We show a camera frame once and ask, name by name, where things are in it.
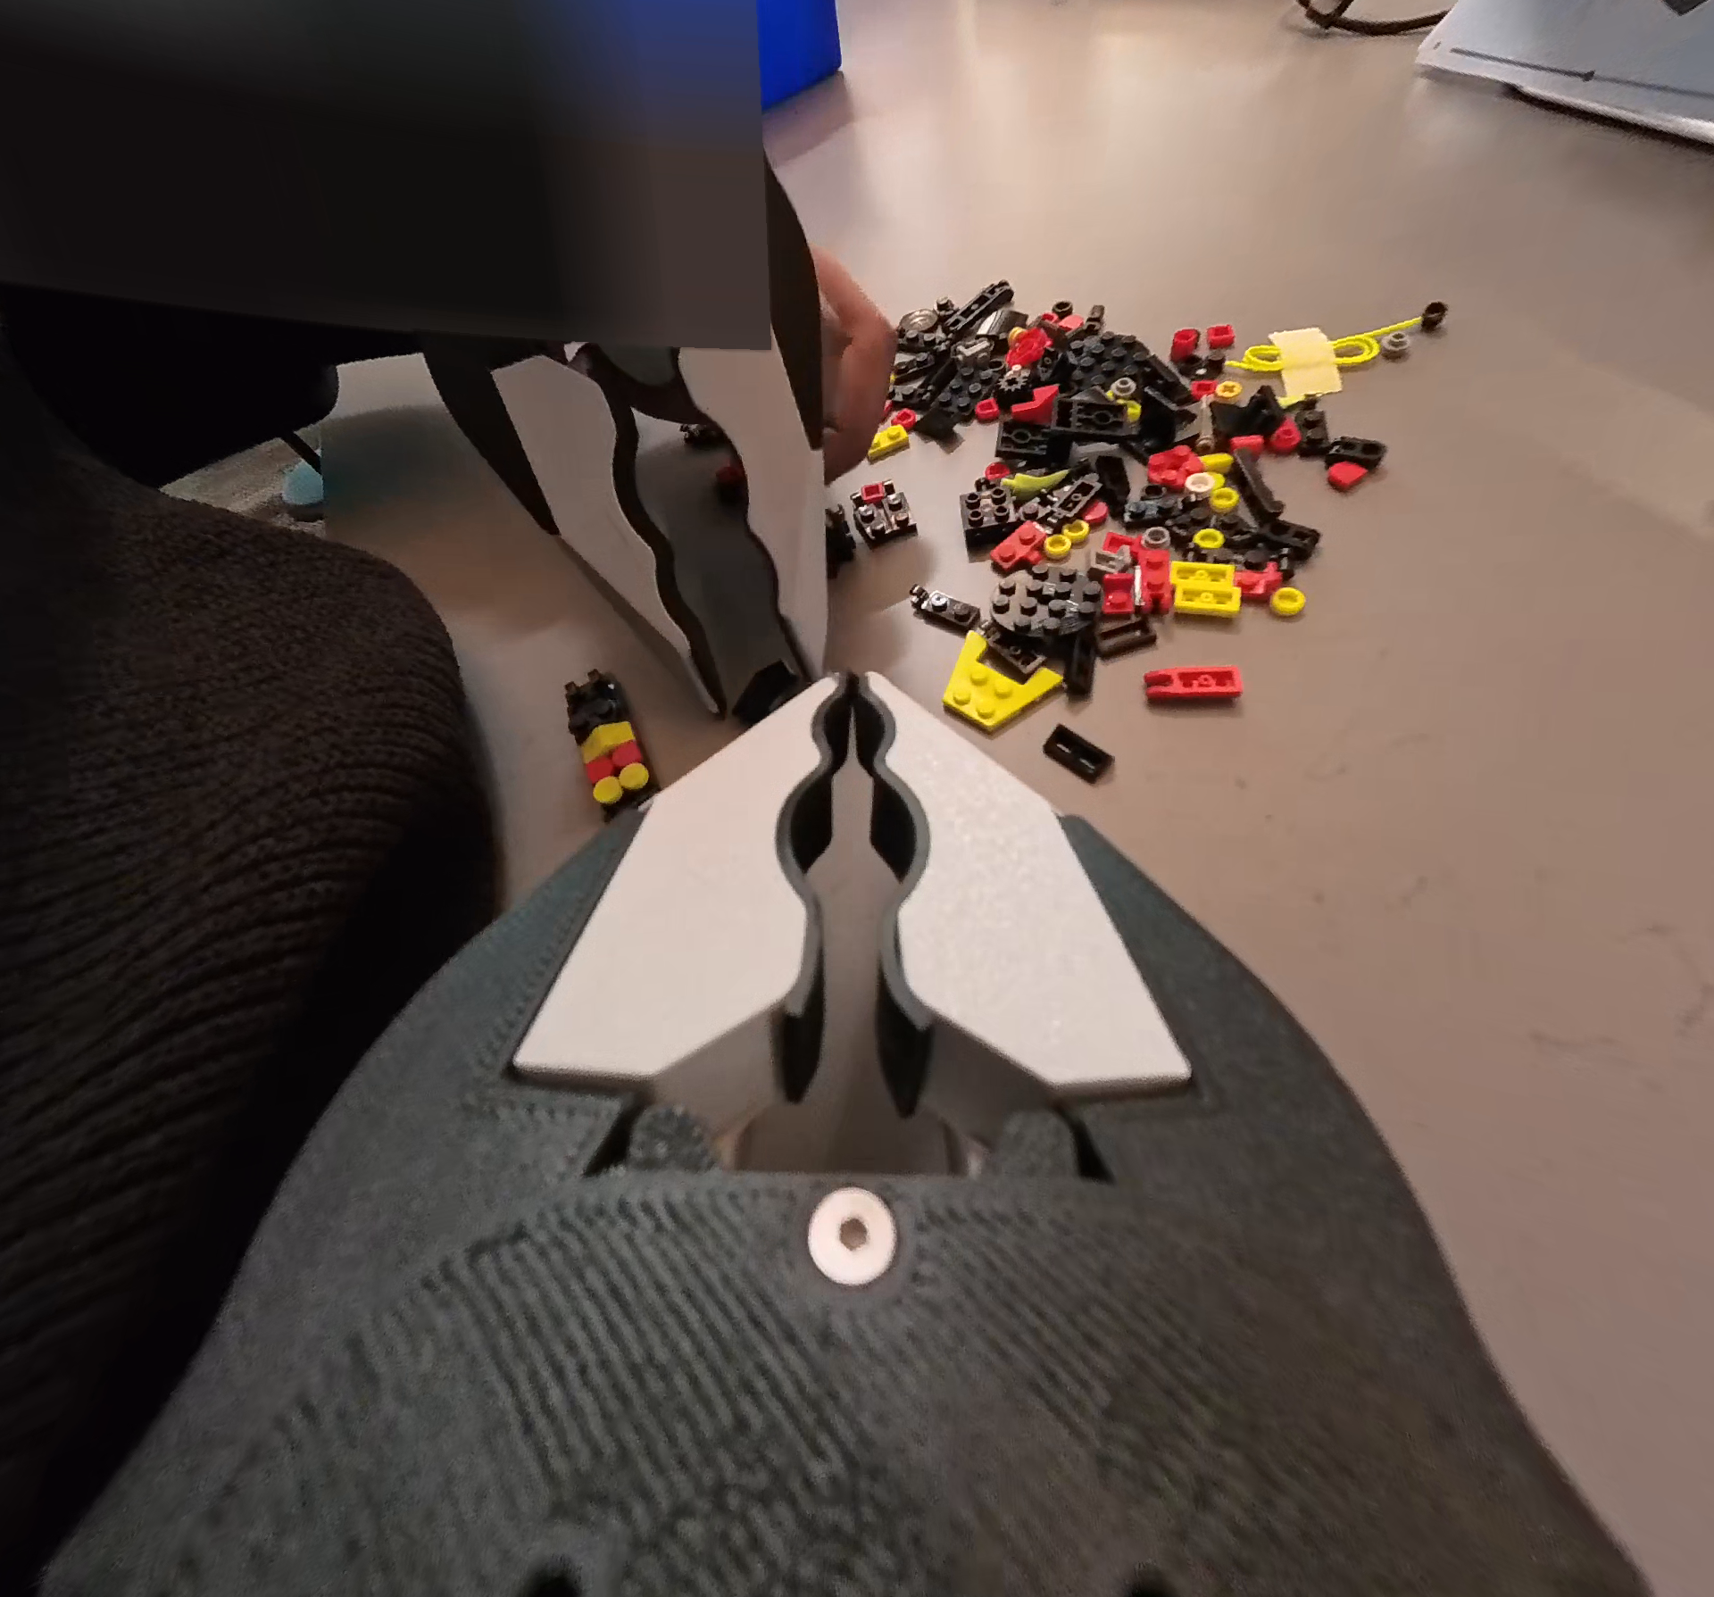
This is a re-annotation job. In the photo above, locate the person's left hand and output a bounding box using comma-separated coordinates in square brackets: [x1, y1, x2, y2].
[818, 251, 897, 481]

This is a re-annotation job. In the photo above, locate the office chair base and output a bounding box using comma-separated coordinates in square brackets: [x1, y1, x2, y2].
[162, 353, 337, 524]

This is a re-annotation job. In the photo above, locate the light blue instruction booklet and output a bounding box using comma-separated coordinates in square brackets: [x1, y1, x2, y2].
[1417, 0, 1714, 141]

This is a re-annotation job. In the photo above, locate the neon yellow string with tape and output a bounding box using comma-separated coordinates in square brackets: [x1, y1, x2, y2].
[1225, 301, 1449, 395]

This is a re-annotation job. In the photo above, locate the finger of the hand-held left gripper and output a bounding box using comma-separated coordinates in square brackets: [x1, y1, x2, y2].
[488, 345, 736, 726]
[630, 345, 836, 726]

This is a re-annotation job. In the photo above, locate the yellow wedge lego plate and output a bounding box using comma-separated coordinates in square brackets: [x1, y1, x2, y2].
[942, 629, 1066, 734]

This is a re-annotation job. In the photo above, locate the pile of lego pieces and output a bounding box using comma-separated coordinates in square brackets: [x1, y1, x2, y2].
[823, 276, 1387, 669]

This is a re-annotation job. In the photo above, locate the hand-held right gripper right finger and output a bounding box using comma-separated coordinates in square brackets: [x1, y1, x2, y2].
[856, 670, 1194, 1167]

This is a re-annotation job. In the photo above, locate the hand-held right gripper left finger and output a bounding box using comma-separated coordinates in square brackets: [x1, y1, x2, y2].
[512, 670, 858, 1156]

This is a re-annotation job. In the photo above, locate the person's black knit sweater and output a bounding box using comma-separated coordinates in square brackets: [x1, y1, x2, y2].
[0, 284, 512, 1585]

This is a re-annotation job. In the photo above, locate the partly built lego model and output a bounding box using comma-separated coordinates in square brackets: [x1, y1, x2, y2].
[563, 670, 661, 810]

